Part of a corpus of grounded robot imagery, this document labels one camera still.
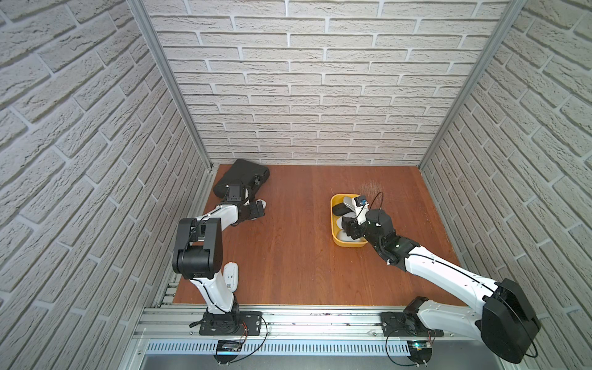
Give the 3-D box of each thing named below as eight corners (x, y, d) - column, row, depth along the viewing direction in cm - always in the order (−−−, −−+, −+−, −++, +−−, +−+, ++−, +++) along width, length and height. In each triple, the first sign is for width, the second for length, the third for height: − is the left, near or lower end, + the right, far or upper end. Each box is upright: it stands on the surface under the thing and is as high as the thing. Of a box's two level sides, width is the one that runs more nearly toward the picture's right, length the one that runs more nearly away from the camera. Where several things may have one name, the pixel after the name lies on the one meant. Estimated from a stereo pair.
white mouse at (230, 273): (225, 293, 82) (223, 291, 79) (225, 265, 88) (223, 263, 86) (239, 290, 82) (237, 288, 80) (238, 263, 89) (236, 260, 87)
